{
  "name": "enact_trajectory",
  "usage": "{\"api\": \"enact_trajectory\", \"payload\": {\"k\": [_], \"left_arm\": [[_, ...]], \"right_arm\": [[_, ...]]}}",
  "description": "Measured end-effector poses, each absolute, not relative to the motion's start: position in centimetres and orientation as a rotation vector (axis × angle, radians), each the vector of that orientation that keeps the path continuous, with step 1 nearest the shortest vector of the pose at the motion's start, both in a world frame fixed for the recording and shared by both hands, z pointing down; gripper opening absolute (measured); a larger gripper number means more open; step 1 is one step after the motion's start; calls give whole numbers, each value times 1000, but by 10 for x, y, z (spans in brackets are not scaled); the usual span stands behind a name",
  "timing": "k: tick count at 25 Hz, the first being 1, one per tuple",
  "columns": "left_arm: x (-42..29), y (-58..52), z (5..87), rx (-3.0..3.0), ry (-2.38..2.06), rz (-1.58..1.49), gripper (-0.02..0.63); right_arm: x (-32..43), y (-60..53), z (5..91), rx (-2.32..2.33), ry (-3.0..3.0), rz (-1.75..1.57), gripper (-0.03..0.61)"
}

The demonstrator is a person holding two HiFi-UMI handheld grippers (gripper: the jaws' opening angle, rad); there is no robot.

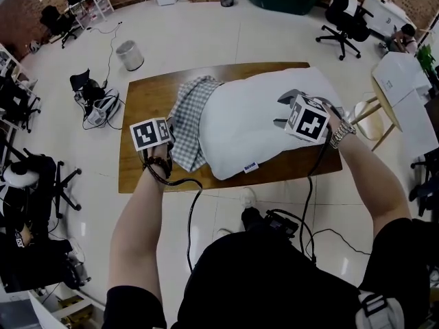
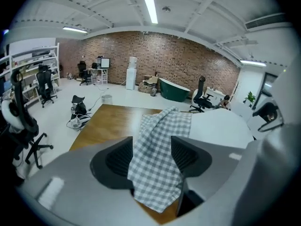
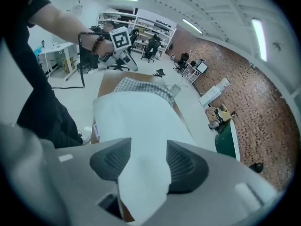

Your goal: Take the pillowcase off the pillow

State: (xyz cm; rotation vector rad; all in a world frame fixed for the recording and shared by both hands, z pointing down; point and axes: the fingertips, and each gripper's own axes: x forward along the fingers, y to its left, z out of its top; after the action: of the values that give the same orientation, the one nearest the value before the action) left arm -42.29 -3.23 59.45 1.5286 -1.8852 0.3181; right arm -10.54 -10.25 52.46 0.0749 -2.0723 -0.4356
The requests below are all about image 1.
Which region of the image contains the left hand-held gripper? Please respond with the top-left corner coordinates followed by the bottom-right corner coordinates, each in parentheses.
top-left (130, 117), bottom-right (176, 157)

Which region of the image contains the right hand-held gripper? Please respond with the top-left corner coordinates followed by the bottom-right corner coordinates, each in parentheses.
top-left (272, 88), bottom-right (333, 145)

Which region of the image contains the white pillow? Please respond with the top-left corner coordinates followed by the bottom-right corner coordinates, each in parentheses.
top-left (197, 66), bottom-right (346, 181)

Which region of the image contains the grey checked pillowcase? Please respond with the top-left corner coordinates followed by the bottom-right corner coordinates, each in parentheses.
top-left (167, 75), bottom-right (226, 173)

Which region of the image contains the person's right forearm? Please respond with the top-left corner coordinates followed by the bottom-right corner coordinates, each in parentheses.
top-left (329, 130), bottom-right (413, 231)

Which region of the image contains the person's left forearm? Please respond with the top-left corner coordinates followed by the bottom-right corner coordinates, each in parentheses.
top-left (107, 161), bottom-right (172, 303)

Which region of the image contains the person's left hand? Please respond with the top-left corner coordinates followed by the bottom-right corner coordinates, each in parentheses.
top-left (145, 143), bottom-right (171, 162)

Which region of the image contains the person's right hand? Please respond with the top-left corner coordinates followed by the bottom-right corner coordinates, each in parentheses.
top-left (322, 102), bottom-right (345, 132)

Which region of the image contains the silver wristwatch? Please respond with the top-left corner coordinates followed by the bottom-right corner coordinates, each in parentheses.
top-left (329, 119), bottom-right (357, 149)

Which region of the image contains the silver round trash bin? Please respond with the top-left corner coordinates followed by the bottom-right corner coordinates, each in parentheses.
top-left (115, 40), bottom-right (145, 72)

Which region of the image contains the round wooden side table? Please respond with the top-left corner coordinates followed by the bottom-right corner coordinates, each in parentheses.
top-left (346, 73), bottom-right (404, 152)

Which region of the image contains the black office chair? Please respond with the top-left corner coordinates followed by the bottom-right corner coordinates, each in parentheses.
top-left (315, 0), bottom-right (375, 62)
top-left (0, 75), bottom-right (43, 133)
top-left (20, 152), bottom-right (83, 219)
top-left (39, 4), bottom-right (79, 50)

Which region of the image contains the black waist device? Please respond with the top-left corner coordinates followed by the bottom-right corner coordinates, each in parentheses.
top-left (264, 208), bottom-right (300, 241)

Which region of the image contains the white cardboard box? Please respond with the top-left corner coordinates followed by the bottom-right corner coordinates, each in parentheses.
top-left (371, 51), bottom-right (434, 108)

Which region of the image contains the white low cabinet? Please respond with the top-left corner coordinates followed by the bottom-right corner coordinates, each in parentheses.
top-left (361, 0), bottom-right (411, 38)

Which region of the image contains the white desk with shelves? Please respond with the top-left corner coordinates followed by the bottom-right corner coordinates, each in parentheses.
top-left (63, 0), bottom-right (115, 31)

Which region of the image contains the green potted plant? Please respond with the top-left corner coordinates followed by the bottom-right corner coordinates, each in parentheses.
top-left (416, 44), bottom-right (437, 79)

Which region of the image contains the person's black clothing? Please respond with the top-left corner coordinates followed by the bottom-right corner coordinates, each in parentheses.
top-left (102, 206), bottom-right (433, 329)

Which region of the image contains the dark bead bracelet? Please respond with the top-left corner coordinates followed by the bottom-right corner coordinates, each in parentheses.
top-left (141, 154), bottom-right (174, 184)

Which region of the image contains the pile of bags and cables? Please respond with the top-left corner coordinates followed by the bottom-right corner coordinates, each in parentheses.
top-left (69, 68), bottom-right (125, 132)

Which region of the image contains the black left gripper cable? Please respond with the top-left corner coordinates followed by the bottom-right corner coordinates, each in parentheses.
top-left (161, 178), bottom-right (205, 273)

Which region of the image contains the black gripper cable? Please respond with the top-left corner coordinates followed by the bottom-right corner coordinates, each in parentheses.
top-left (161, 178), bottom-right (205, 273)
top-left (298, 128), bottom-right (335, 265)

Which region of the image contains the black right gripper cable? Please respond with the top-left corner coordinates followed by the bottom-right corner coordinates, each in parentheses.
top-left (298, 128), bottom-right (335, 265)

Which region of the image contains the black floor cable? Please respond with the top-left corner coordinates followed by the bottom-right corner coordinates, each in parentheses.
top-left (86, 20), bottom-right (125, 84)

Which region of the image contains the white strap with buckle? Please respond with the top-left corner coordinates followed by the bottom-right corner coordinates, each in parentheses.
top-left (355, 289), bottom-right (407, 329)

